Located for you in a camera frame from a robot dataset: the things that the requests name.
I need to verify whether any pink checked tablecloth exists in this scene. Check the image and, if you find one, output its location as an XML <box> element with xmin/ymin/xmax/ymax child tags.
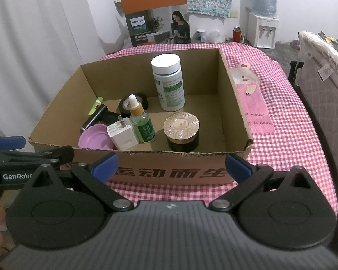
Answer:
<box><xmin>100</xmin><ymin>42</ymin><xmax>338</xmax><ymax>214</ymax></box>

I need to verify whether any black tape roll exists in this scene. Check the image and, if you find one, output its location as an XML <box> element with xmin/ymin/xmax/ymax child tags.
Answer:
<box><xmin>118</xmin><ymin>92</ymin><xmax>149</xmax><ymax>117</ymax></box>

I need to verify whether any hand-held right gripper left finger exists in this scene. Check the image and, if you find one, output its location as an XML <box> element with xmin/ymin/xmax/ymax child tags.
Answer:
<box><xmin>24</xmin><ymin>152</ymin><xmax>134</xmax><ymax>212</ymax></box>

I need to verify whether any white curtain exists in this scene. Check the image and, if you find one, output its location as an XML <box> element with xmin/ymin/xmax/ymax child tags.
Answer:
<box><xmin>0</xmin><ymin>0</ymin><xmax>107</xmax><ymax>147</ymax></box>

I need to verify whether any pink bear print cloth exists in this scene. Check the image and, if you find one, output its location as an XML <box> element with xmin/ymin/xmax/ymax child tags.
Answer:
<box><xmin>231</xmin><ymin>63</ymin><xmax>276</xmax><ymax>133</ymax></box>

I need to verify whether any white charger plug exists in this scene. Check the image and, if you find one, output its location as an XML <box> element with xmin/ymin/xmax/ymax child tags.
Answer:
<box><xmin>106</xmin><ymin>115</ymin><xmax>140</xmax><ymax>150</ymax></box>

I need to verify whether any cardboard box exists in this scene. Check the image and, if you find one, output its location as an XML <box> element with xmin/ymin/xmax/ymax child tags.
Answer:
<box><xmin>28</xmin><ymin>48</ymin><xmax>254</xmax><ymax>186</ymax></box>

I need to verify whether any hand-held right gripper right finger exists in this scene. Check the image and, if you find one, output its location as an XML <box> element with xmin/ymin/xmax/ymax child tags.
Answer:
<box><xmin>209</xmin><ymin>153</ymin><xmax>322</xmax><ymax>212</ymax></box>

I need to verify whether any white pill bottle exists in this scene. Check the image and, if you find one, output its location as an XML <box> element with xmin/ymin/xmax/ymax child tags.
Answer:
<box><xmin>151</xmin><ymin>53</ymin><xmax>185</xmax><ymax>112</ymax></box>

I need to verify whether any white plastic bag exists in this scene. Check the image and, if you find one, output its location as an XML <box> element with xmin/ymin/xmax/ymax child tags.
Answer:
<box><xmin>207</xmin><ymin>30</ymin><xmax>225</xmax><ymax>44</ymax></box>

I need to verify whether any pink lid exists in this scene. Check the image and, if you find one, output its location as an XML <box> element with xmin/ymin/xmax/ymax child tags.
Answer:
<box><xmin>78</xmin><ymin>125</ymin><xmax>115</xmax><ymax>149</ymax></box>

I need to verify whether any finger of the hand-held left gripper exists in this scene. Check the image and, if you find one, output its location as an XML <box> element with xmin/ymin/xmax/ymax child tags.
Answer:
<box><xmin>0</xmin><ymin>146</ymin><xmax>74</xmax><ymax>169</ymax></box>
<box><xmin>0</xmin><ymin>136</ymin><xmax>26</xmax><ymax>150</ymax></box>

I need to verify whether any black tube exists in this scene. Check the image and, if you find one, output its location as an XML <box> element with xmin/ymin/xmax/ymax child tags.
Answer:
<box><xmin>80</xmin><ymin>104</ymin><xmax>109</xmax><ymax>134</ymax></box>

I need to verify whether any gold lid jar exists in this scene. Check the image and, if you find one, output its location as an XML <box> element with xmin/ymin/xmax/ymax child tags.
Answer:
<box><xmin>163</xmin><ymin>112</ymin><xmax>200</xmax><ymax>152</ymax></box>

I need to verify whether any white quilted mattress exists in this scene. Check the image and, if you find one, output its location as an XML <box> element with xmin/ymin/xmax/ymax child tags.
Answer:
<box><xmin>297</xmin><ymin>30</ymin><xmax>338</xmax><ymax>147</ymax></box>

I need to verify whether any white water dispenser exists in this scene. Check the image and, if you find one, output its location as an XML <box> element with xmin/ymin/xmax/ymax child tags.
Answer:
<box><xmin>247</xmin><ymin>11</ymin><xmax>279</xmax><ymax>48</ymax></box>

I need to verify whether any green dropper bottle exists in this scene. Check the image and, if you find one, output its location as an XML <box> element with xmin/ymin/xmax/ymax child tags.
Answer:
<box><xmin>129</xmin><ymin>94</ymin><xmax>156</xmax><ymax>143</ymax></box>

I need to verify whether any green tube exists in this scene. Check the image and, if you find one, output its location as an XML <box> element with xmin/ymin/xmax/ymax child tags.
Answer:
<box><xmin>87</xmin><ymin>96</ymin><xmax>104</xmax><ymax>116</ymax></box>

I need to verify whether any small black case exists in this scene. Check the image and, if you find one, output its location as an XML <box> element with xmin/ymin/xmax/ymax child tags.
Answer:
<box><xmin>101</xmin><ymin>112</ymin><xmax>121</xmax><ymax>126</ymax></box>

